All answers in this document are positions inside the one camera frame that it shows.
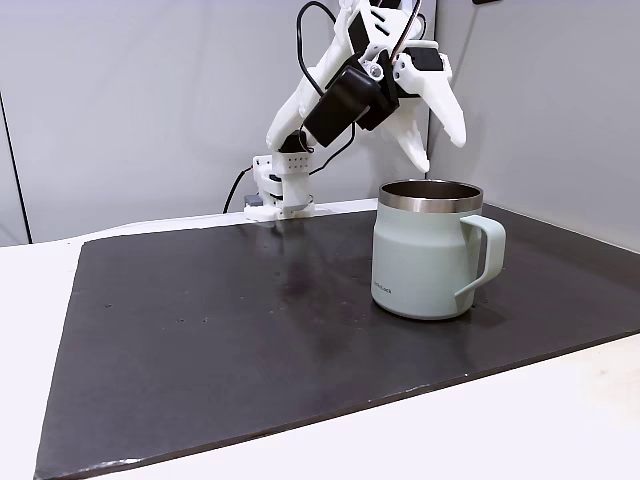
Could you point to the dark grey table mat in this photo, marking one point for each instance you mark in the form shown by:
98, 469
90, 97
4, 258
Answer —
200, 375

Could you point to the pale green steel mug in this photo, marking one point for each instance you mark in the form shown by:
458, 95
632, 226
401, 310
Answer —
415, 260

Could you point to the black object on wall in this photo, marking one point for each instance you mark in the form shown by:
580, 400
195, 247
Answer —
487, 1

